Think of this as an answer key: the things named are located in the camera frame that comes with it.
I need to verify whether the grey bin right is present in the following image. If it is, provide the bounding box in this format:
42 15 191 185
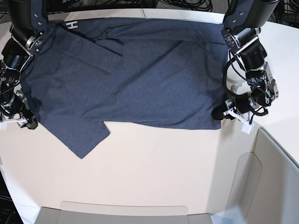
222 128 299 224

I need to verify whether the grey bin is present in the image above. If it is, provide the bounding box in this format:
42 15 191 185
222 128 299 224
35 201 212 224

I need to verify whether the grey bin bottom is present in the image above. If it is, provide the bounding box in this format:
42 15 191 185
35 201 212 224

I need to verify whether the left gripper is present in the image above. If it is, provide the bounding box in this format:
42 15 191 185
212 99 254 127

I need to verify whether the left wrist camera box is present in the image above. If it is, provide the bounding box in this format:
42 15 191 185
241 123 254 134

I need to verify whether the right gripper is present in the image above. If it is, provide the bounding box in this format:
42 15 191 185
0 111 38 129

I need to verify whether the dark blue t-shirt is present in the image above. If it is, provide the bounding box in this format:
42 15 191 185
21 18 228 158

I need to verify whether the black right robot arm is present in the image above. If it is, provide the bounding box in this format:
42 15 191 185
0 0 48 130

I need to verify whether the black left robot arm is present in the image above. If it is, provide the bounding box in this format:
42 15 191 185
212 0 279 126

